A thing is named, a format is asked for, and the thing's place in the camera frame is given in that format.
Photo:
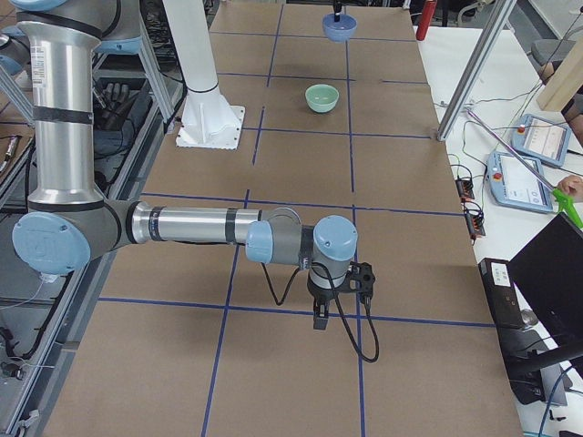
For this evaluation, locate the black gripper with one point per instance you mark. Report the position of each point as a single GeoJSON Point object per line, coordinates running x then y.
{"type": "Point", "coordinates": [318, 294]}

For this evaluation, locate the black monitor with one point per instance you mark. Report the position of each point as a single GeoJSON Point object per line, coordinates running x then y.
{"type": "Point", "coordinates": [548, 273]}

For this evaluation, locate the black computer box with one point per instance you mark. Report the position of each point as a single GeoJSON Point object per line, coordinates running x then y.
{"type": "Point", "coordinates": [501, 294]}

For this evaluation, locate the teach pendant tablet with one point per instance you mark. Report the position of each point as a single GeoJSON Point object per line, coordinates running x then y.
{"type": "Point", "coordinates": [540, 138]}
{"type": "Point", "coordinates": [513, 186]}

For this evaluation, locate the wooden beam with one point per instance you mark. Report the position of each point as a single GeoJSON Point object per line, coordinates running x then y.
{"type": "Point", "coordinates": [565, 82]}

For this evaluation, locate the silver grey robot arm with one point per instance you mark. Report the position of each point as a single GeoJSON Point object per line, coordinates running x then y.
{"type": "Point", "coordinates": [69, 223]}

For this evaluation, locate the green handled grabber stick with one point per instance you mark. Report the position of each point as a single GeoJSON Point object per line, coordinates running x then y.
{"type": "Point", "coordinates": [565, 202]}

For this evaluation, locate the near teach pendant tablet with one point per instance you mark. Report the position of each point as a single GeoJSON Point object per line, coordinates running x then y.
{"type": "Point", "coordinates": [513, 186]}

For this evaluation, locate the green bowl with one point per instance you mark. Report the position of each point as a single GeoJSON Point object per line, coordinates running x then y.
{"type": "Point", "coordinates": [321, 98]}

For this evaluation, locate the far teach pendant tablet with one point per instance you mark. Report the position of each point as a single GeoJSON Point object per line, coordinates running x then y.
{"type": "Point", "coordinates": [540, 138]}

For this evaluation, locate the blue bowl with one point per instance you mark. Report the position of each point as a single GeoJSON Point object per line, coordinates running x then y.
{"type": "Point", "coordinates": [339, 27]}

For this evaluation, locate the upper black orange controller board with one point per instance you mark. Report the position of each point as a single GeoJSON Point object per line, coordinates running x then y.
{"type": "Point", "coordinates": [465, 187]}

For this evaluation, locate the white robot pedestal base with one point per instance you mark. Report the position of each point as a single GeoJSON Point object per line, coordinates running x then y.
{"type": "Point", "coordinates": [207, 120]}

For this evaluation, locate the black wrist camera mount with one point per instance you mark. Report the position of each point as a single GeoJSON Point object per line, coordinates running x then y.
{"type": "Point", "coordinates": [362, 277]}

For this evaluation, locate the lower black orange controller board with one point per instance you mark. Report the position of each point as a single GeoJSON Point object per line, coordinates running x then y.
{"type": "Point", "coordinates": [474, 219]}

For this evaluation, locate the grey office chair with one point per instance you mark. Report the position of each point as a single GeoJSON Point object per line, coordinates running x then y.
{"type": "Point", "coordinates": [546, 51]}

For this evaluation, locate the black orange controller board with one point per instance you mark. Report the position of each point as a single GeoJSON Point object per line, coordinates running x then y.
{"type": "Point", "coordinates": [465, 187]}
{"type": "Point", "coordinates": [474, 219]}

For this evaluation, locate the aluminium frame post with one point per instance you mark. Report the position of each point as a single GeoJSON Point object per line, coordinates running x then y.
{"type": "Point", "coordinates": [474, 66]}

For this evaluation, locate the person's hand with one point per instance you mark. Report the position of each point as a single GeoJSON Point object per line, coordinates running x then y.
{"type": "Point", "coordinates": [572, 185]}

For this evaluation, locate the red cylinder bottle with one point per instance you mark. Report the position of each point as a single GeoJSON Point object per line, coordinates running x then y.
{"type": "Point", "coordinates": [426, 18]}

